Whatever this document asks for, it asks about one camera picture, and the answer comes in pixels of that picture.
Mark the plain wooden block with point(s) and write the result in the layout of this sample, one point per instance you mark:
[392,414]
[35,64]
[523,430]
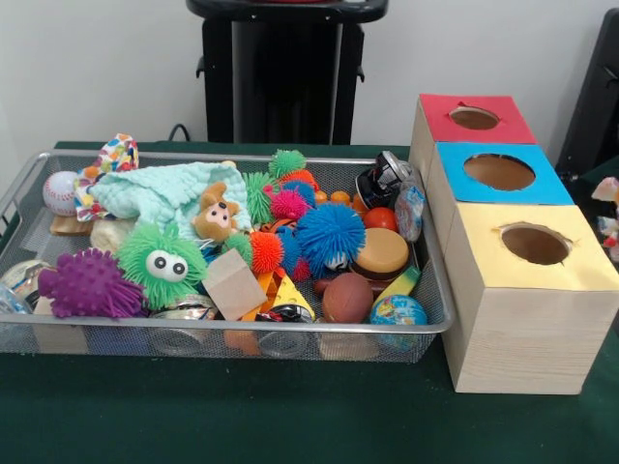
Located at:
[232,290]

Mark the purple spiky rubber toy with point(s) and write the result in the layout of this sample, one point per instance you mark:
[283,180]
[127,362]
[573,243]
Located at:
[87,285]

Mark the small orange ball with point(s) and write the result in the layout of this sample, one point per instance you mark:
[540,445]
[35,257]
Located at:
[381,218]

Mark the small brown football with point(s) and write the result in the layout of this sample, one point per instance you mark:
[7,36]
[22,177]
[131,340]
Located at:
[347,299]

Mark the wooden box with three holes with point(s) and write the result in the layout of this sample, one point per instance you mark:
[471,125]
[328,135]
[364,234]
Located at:
[522,338]

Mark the toy hamburger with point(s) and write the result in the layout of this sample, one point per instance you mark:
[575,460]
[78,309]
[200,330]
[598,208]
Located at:
[384,251]

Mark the small globe ball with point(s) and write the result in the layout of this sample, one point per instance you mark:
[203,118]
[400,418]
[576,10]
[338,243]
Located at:
[397,309]

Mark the clear plastic bottle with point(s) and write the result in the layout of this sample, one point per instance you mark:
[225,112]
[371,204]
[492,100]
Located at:
[410,208]

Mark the black and red soda can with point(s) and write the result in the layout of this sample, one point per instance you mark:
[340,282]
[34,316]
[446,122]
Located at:
[382,179]

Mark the blue spiky rubber ball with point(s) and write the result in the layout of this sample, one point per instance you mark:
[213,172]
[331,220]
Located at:
[329,232]

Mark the colourful spotted cloth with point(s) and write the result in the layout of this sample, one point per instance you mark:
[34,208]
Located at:
[116,152]
[607,188]

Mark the black upright panel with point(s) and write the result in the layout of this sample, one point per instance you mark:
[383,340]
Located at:
[595,96]

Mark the mint green knitted cloth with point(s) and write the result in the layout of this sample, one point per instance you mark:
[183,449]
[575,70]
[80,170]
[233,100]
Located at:
[145,193]

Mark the green spiky toy with eyes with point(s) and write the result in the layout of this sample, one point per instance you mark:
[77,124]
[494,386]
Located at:
[145,256]

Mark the doll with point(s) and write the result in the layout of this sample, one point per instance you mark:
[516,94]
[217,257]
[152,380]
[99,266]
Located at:
[215,215]

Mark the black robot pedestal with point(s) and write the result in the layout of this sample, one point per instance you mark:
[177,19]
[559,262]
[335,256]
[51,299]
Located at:
[285,72]

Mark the shallow clear mesh bin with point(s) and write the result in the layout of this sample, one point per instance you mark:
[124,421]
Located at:
[145,343]

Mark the white baseball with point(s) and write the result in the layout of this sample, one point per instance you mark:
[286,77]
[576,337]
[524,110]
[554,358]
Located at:
[55,193]

